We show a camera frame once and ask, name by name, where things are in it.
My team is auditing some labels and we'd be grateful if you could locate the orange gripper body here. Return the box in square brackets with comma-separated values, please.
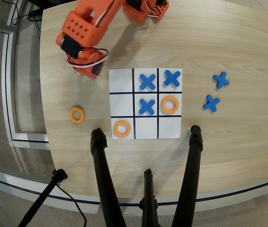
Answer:
[65, 46, 110, 79]

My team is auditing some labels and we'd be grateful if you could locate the black cable on floor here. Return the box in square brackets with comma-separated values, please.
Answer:
[55, 183, 88, 227]

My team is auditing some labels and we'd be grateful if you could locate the orange foam ring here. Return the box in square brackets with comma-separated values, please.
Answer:
[161, 96, 179, 114]
[69, 107, 86, 124]
[113, 120, 132, 138]

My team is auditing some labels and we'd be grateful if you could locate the black tripod leg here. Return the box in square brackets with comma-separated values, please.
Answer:
[90, 128, 127, 227]
[170, 124, 204, 227]
[138, 168, 160, 227]

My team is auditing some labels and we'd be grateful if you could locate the thin black stand pole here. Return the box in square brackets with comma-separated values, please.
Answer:
[17, 168, 69, 227]

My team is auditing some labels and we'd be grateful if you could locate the thin black looped cable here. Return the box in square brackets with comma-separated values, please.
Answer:
[10, 0, 21, 26]

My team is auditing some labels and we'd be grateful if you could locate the white tic-tac-toe grid sheet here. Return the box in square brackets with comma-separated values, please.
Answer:
[108, 68, 183, 140]

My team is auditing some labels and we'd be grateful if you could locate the blue foam cross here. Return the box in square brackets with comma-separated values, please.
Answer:
[213, 71, 230, 89]
[163, 70, 181, 87]
[138, 98, 156, 115]
[139, 73, 157, 91]
[203, 95, 221, 113]

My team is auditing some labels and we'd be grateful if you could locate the grey metal glass partition frame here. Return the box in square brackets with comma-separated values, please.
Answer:
[0, 19, 50, 144]

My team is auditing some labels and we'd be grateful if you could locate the black cable with plug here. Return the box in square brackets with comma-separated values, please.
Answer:
[27, 3, 42, 41]

